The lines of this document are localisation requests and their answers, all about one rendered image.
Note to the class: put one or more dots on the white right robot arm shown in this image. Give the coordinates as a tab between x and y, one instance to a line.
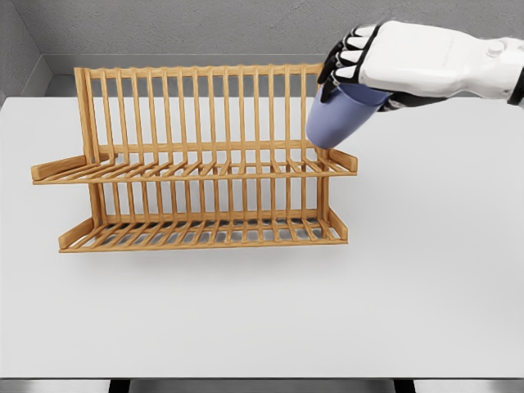
499	67

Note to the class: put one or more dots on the wooden two-tier dish rack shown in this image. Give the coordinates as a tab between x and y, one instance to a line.
192	163

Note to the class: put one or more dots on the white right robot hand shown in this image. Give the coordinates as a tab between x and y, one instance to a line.
413	53

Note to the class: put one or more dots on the blue plastic cup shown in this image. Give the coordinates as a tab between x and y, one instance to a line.
335	116

